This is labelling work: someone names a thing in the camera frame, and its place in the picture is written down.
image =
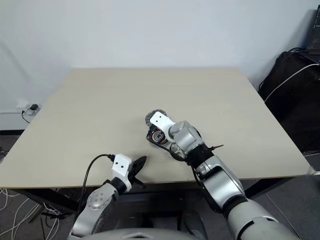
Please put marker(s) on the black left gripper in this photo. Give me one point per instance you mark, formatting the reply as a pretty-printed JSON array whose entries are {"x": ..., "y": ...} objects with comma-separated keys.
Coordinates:
[{"x": 134, "y": 168}]

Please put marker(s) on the grey spoked rotor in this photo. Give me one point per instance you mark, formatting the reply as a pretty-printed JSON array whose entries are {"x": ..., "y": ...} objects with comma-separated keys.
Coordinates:
[{"x": 148, "y": 118}]

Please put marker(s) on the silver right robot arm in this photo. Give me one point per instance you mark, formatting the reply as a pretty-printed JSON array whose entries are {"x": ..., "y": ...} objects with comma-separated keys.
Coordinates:
[{"x": 225, "y": 180}]

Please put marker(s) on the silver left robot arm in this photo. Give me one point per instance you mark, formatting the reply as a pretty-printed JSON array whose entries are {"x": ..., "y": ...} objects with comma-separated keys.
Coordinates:
[{"x": 97, "y": 197}]

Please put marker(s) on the motor housing with copper coils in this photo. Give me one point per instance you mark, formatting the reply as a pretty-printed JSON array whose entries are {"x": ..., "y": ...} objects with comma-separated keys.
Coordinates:
[{"x": 157, "y": 137}]

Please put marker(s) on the grey rounded robot torso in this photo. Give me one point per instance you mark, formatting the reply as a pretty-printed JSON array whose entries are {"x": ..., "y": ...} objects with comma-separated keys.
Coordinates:
[{"x": 132, "y": 232}]

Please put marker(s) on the black power adapter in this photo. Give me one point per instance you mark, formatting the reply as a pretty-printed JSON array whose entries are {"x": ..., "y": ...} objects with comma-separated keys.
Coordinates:
[{"x": 33, "y": 107}]

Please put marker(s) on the white power strip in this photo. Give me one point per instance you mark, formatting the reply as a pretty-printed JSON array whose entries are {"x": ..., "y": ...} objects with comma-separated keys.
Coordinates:
[{"x": 23, "y": 103}]

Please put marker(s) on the black bag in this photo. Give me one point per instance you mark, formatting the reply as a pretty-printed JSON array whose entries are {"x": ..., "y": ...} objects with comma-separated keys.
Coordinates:
[{"x": 295, "y": 105}]

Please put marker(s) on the dark computer monitor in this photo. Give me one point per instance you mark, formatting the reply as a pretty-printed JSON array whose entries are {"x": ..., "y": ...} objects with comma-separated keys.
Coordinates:
[{"x": 315, "y": 37}]

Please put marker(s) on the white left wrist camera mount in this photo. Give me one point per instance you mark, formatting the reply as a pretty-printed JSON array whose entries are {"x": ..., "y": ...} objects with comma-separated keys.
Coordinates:
[{"x": 121, "y": 163}]

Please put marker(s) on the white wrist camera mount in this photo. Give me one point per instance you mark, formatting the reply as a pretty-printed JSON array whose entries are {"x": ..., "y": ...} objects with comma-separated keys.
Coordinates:
[
  {"x": 121, "y": 163},
  {"x": 160, "y": 121}
]

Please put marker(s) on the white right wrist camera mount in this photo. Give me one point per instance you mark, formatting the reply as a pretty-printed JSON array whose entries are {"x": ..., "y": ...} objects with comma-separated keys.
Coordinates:
[{"x": 160, "y": 121}]

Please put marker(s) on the black table frame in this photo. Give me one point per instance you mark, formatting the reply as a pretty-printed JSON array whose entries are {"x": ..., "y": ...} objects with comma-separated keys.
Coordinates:
[{"x": 50, "y": 197}]

